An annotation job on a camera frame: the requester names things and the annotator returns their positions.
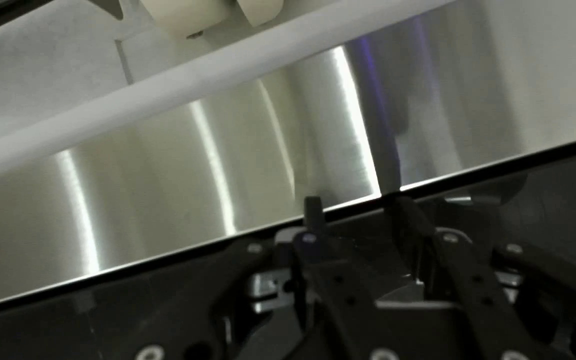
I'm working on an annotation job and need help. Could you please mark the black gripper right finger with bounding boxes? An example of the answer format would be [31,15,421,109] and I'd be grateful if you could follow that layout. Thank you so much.
[395,196,552,360]

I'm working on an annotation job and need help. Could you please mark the stainless steel microwave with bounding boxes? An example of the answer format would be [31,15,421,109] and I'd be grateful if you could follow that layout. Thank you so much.
[0,0,576,299]

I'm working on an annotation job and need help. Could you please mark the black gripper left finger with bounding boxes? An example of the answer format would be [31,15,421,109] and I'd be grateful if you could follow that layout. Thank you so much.
[293,196,397,360]

